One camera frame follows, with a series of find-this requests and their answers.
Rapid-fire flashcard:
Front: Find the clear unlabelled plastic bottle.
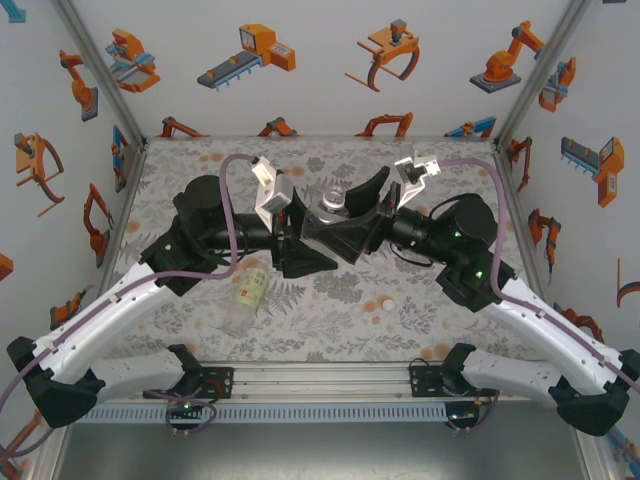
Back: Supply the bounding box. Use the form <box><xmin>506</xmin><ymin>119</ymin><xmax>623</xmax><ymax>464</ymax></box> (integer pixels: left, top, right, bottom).
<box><xmin>305</xmin><ymin>185</ymin><xmax>351</xmax><ymax>239</ymax></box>

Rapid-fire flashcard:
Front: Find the aluminium side bar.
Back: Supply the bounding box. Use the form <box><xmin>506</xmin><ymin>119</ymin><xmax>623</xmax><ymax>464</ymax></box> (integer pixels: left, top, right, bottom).
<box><xmin>492</xmin><ymin>142</ymin><xmax>556</xmax><ymax>301</ymax></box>
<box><xmin>94</xmin><ymin>139</ymin><xmax>150</xmax><ymax>311</ymax></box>

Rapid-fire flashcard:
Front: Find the grey floral tablecloth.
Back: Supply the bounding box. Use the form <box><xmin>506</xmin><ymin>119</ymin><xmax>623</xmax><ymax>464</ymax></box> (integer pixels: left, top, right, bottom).
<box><xmin>97</xmin><ymin>138</ymin><xmax>547</xmax><ymax>364</ymax></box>

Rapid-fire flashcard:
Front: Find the brushed grey metal panel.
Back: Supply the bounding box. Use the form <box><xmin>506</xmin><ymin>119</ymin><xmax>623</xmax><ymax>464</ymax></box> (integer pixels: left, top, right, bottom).
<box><xmin>52</xmin><ymin>422</ymin><xmax>596</xmax><ymax>480</ymax></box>

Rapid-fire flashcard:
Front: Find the thin aluminium frame bar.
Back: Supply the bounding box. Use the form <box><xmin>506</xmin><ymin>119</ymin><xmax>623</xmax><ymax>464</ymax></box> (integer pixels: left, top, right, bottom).
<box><xmin>142</xmin><ymin>133</ymin><xmax>499</xmax><ymax>144</ymax></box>

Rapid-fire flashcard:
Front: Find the aluminium frame rail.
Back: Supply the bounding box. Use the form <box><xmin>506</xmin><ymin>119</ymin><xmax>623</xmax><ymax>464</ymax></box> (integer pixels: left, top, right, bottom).
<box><xmin>92</xmin><ymin>360</ymin><xmax>561</xmax><ymax>402</ymax></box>

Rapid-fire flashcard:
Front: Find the grey slotted cable duct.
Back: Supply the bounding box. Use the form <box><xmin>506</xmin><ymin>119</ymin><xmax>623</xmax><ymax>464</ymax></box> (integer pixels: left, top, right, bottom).
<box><xmin>74</xmin><ymin>403</ymin><xmax>447</xmax><ymax>425</ymax></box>

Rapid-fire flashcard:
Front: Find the aluminium corner post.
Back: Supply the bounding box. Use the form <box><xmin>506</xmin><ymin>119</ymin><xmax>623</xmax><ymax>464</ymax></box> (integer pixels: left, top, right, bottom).
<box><xmin>492</xmin><ymin>0</ymin><xmax>597</xmax><ymax>151</ymax></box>
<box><xmin>49</xmin><ymin>0</ymin><xmax>150</xmax><ymax>150</ymax></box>

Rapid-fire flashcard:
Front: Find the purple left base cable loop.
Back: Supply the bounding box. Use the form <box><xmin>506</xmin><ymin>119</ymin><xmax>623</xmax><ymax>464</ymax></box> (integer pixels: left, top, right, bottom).
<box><xmin>143</xmin><ymin>389</ymin><xmax>220</xmax><ymax>437</ymax></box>

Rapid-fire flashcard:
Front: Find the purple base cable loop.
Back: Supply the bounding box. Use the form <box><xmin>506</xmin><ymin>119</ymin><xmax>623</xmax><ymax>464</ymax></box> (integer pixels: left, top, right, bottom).
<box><xmin>143</xmin><ymin>389</ymin><xmax>220</xmax><ymax>437</ymax></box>
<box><xmin>447</xmin><ymin>389</ymin><xmax>502</xmax><ymax>435</ymax></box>

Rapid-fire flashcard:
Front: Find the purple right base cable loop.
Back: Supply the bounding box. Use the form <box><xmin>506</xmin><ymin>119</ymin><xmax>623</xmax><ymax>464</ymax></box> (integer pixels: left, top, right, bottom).
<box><xmin>447</xmin><ymin>389</ymin><xmax>502</xmax><ymax>435</ymax></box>

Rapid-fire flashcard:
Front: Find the aluminium frame leg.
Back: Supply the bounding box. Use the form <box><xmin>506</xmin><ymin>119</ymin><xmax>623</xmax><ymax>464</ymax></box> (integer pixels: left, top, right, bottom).
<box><xmin>27</xmin><ymin>424</ymin><xmax>71</xmax><ymax>480</ymax></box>
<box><xmin>569</xmin><ymin>434</ymin><xmax>619</xmax><ymax>480</ymax></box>

